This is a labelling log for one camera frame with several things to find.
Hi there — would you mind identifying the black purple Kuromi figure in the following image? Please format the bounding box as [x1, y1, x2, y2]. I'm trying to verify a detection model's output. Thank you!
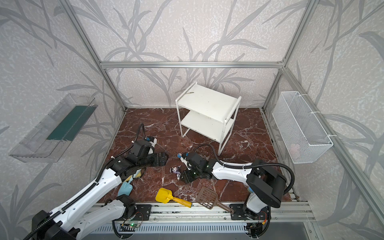
[170, 166, 181, 181]

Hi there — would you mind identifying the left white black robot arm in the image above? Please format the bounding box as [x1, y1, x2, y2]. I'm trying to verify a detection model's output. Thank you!
[25, 137, 169, 240]

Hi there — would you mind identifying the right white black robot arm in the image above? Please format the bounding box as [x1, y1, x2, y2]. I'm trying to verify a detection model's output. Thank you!
[178, 152, 295, 214]

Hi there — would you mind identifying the white two-tier shelf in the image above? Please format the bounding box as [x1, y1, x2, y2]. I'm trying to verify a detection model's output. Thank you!
[175, 82, 242, 155]

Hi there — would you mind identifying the yellow sponge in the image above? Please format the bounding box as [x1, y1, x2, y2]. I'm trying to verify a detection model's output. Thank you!
[132, 170, 142, 179]

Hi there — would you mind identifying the brown slotted toy spatula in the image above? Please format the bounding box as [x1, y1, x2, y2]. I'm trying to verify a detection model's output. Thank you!
[196, 187, 235, 215]

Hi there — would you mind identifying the yellow toy shovel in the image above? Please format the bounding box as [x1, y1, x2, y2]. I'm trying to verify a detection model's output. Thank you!
[156, 188, 192, 208]

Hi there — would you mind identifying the small circuit board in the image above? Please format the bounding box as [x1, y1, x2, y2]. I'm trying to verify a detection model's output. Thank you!
[121, 223, 142, 232]

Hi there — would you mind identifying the pink item in basket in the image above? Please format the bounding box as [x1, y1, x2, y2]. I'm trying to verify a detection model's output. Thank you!
[289, 144, 301, 161]

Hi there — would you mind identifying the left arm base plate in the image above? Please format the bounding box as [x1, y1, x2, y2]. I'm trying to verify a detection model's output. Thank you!
[118, 204, 152, 222]

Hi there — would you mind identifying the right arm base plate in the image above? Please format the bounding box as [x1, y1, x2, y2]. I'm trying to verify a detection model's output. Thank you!
[230, 204, 270, 221]

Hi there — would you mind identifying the clear plastic wall bin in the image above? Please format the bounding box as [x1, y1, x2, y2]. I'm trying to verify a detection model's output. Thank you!
[9, 94, 98, 163]

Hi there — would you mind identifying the white wire mesh basket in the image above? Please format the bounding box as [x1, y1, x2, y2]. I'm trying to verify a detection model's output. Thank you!
[272, 91, 334, 164]

